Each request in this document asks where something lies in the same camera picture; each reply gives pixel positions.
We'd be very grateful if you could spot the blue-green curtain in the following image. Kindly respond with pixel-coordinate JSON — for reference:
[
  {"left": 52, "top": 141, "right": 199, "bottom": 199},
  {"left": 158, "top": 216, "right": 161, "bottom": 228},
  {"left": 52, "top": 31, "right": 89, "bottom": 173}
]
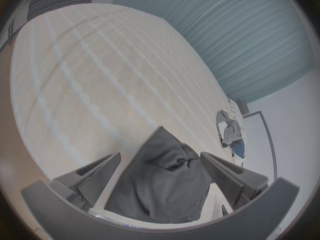
[
  {"left": 111, "top": 0, "right": 250, "bottom": 38},
  {"left": 180, "top": 0, "right": 316, "bottom": 105}
]

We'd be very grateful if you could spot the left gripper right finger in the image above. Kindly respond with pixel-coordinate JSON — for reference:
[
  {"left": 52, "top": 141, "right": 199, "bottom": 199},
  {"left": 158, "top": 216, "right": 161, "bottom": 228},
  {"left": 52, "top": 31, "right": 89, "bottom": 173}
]
[{"left": 200, "top": 152, "right": 269, "bottom": 207}]

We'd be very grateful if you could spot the white printed pillow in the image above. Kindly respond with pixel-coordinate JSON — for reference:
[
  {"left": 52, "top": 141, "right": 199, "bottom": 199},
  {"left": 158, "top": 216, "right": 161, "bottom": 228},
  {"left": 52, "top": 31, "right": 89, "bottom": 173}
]
[{"left": 227, "top": 98, "right": 247, "bottom": 145}]

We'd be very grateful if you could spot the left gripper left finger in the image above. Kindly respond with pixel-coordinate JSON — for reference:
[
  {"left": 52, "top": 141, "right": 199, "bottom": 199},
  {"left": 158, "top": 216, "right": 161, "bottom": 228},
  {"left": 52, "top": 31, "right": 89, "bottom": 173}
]
[{"left": 51, "top": 152, "right": 122, "bottom": 208}]

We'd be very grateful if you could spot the pile of clothes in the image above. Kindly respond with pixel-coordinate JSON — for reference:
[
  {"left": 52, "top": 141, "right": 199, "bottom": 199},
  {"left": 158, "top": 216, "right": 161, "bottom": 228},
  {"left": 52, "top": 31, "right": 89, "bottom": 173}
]
[{"left": 216, "top": 110, "right": 247, "bottom": 164}]

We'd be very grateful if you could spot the bed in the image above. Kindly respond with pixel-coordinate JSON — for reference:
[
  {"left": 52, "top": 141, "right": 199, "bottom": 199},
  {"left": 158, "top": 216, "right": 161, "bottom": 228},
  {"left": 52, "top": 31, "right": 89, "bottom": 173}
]
[{"left": 10, "top": 3, "right": 278, "bottom": 225}]

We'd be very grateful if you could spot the black T-shirt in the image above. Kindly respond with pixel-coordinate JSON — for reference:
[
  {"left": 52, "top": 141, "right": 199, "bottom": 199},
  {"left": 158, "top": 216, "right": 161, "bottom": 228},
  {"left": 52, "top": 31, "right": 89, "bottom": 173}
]
[{"left": 104, "top": 126, "right": 213, "bottom": 222}]

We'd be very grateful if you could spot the grey bedside table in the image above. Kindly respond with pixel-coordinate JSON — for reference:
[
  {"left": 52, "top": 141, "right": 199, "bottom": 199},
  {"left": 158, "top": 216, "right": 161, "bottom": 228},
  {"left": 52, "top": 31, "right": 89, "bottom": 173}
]
[{"left": 234, "top": 98, "right": 250, "bottom": 115}]

